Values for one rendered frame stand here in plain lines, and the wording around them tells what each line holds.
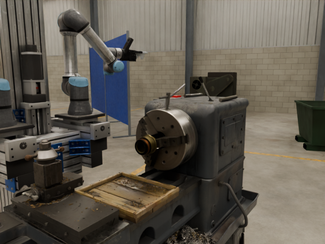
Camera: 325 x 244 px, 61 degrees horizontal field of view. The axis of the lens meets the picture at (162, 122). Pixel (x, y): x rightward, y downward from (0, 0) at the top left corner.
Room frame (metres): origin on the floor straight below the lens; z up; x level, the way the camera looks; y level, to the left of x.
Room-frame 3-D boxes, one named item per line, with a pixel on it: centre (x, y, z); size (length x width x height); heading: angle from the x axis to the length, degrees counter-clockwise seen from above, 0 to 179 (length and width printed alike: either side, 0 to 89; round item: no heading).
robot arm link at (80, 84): (1.75, 0.53, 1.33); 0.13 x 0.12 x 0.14; 35
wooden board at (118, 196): (1.16, 0.16, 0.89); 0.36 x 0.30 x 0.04; 55
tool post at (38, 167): (0.94, 0.41, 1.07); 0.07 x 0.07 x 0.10; 55
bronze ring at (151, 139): (1.27, 0.07, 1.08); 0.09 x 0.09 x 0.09; 56
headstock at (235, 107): (1.74, -0.23, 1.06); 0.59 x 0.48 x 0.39; 145
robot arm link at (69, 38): (1.85, 0.60, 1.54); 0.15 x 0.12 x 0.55; 35
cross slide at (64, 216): (0.90, 0.36, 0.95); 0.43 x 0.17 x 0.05; 55
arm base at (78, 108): (1.74, 0.53, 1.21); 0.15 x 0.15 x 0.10
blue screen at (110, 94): (8.05, 1.65, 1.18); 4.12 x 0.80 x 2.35; 26
